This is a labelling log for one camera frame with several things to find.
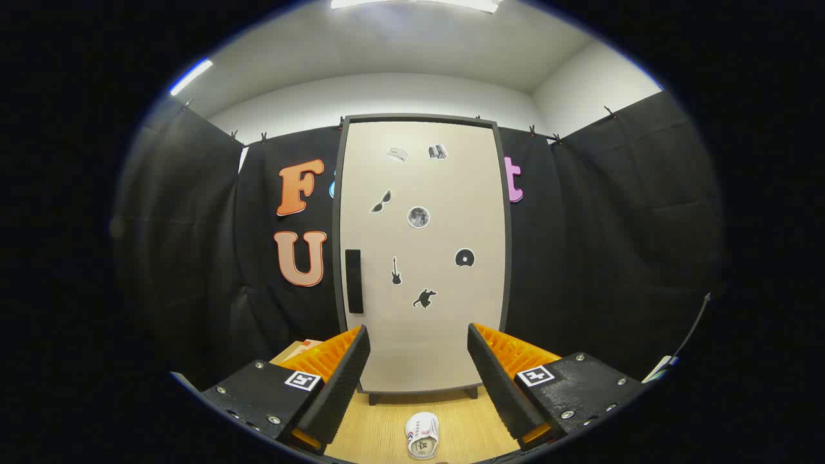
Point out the dark grey shoe cabinet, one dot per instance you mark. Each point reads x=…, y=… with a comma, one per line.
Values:
x=506, y=258

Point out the beige orange cover book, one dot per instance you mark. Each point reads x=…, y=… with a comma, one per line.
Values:
x=300, y=351

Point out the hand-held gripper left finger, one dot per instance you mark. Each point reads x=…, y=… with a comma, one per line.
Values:
x=341, y=386

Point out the black backdrop cloth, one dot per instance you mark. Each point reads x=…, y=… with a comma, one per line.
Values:
x=612, y=258

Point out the white shoe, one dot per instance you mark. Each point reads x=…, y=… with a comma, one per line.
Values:
x=422, y=435

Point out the long ceiling light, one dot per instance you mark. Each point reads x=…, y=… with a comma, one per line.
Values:
x=191, y=77

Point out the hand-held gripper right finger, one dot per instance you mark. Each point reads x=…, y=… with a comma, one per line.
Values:
x=499, y=386

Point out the wide ceiling light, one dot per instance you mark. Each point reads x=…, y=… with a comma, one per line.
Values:
x=419, y=4

